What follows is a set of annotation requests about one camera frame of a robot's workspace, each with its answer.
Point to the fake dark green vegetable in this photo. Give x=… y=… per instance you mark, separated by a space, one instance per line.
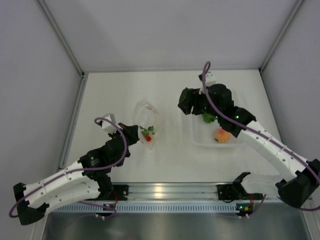
x=183 y=95

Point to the clear plastic basket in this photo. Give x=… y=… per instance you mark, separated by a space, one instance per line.
x=203 y=134

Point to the aluminium mounting rail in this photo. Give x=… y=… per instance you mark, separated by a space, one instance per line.
x=137 y=193

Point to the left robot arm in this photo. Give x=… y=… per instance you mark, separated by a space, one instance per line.
x=85 y=179

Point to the fake orange tomato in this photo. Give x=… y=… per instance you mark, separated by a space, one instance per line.
x=222 y=136

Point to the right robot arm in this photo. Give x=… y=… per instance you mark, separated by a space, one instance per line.
x=298 y=177

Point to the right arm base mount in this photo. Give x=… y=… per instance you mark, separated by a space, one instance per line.
x=230 y=192

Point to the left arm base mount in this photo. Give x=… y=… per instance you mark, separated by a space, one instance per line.
x=120 y=192

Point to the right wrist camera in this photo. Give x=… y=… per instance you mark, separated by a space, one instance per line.
x=210 y=79

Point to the clear zip top bag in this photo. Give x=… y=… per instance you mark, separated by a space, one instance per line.
x=145 y=115

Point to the fake green bell pepper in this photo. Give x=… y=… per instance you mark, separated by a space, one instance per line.
x=207 y=118

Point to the fake red cherry tomatoes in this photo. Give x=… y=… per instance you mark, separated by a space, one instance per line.
x=147 y=132

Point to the slotted cable duct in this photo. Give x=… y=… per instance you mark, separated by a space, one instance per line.
x=139 y=208

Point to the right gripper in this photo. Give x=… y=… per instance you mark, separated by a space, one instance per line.
x=195 y=96

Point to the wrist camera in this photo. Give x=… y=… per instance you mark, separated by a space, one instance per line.
x=210 y=79
x=107 y=123

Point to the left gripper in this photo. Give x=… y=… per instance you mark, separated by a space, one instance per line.
x=131 y=131

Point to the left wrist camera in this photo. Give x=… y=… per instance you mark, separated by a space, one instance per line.
x=107 y=123

